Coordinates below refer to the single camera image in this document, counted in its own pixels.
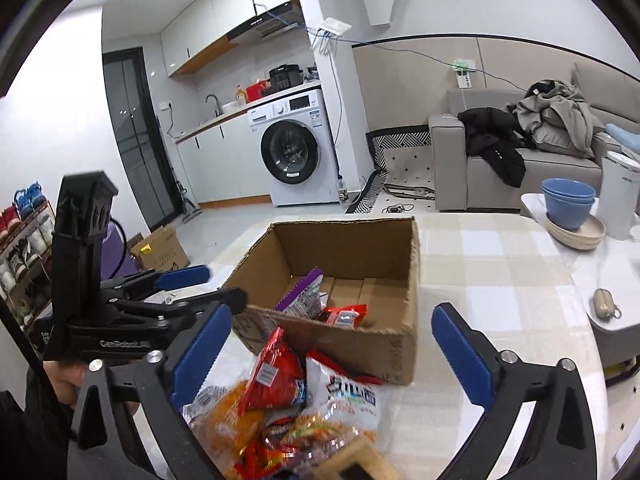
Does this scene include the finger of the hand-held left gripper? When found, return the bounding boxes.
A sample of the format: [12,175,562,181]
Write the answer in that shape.
[102,287,248,332]
[100,266,211,306]

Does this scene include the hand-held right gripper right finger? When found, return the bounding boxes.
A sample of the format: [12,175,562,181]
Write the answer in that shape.
[431,301,598,480]

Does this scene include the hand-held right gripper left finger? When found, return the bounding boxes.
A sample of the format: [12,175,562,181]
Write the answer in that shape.
[67,305,236,480]

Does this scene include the red chip packet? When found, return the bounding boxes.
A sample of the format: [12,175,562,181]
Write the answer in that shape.
[239,327,308,413]

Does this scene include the clear bread packet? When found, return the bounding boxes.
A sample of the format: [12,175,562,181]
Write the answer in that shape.
[181,380,266,466]

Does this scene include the brown cardboard box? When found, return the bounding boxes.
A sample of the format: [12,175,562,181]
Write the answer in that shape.
[220,217,421,386]

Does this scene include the purple silver snack packet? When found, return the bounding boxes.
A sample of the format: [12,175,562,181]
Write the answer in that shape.
[274,267,328,318]

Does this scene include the small red snack packet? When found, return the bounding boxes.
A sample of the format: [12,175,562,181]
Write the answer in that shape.
[234,442,321,480]

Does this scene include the white red-edged snack packet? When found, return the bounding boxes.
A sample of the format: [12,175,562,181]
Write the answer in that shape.
[305,350,391,436]

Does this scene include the red cookie packet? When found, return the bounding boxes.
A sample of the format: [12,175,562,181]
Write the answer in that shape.
[320,304,368,331]

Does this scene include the orange patterned snack packet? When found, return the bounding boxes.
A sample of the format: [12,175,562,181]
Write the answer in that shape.
[262,410,362,456]

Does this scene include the tan cracker packet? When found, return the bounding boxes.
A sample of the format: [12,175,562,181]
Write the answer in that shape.
[315,435,401,480]

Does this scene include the person's left forearm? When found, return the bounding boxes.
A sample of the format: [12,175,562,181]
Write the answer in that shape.
[0,360,76,480]

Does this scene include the person's left hand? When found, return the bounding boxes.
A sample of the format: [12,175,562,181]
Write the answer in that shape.
[42,360,96,411]

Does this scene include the purple bag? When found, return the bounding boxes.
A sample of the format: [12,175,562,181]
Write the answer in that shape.
[101,219,140,282]

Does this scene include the printed cardboard floor box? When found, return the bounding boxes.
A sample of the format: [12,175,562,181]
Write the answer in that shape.
[130,225,191,272]

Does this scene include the wooden shoe rack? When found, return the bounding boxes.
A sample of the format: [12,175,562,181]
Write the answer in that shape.
[0,200,57,333]

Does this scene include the group of assorted shoes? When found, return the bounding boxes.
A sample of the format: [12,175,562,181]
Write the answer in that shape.
[0,182,55,321]

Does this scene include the floor mop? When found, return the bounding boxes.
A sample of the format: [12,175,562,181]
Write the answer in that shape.
[172,180,203,224]

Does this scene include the white kitchen counter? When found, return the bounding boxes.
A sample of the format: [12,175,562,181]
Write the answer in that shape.
[175,82,323,207]

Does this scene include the dark glass door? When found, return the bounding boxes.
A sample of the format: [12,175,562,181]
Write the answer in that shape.
[102,47,183,233]

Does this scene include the beige earphone case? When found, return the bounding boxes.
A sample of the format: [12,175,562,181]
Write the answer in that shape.
[592,288,623,321]

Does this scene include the beige plate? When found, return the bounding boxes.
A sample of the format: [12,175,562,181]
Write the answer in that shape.
[547,232,606,252]
[545,212,607,243]

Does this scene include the white washing machine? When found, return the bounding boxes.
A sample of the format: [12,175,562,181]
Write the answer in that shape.
[247,87,346,208]

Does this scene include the blue bowl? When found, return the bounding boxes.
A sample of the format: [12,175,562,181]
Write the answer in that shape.
[542,177,597,206]
[543,196,596,232]

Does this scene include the white side table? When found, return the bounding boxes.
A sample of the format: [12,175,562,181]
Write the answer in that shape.
[520,192,640,337]

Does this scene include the red storage box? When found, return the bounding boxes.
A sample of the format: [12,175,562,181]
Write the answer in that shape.
[245,80,273,103]

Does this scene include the grey sofa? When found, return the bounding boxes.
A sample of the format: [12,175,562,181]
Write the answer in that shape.
[429,62,640,213]

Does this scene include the folded patterned play mat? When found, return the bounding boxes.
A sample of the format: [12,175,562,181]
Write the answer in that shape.
[345,127,437,216]

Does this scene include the black jacket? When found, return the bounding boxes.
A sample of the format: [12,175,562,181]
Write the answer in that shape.
[457,107,528,188]

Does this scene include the white electric kettle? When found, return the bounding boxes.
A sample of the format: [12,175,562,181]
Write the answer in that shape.
[597,152,640,241]

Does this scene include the black pressure cooker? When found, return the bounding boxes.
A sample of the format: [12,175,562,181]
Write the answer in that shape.
[268,64,303,93]

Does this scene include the grey hooded garment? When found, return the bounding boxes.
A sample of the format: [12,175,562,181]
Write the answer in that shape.
[507,80,606,158]

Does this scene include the black range hood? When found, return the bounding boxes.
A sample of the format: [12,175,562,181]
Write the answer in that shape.
[225,0,306,47]

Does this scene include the light blue cloth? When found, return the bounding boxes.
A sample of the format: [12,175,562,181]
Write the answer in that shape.
[602,122,640,150]

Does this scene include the white power strip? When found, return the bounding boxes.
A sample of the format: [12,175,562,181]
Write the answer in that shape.
[452,59,477,89]

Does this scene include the white wall cabinets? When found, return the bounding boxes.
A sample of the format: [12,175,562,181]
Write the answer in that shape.
[160,0,301,78]

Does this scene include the white wall network box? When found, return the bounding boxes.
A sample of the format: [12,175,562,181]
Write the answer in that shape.
[317,17,352,39]

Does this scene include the blue cable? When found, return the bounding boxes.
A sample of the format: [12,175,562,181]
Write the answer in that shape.
[265,7,528,93]

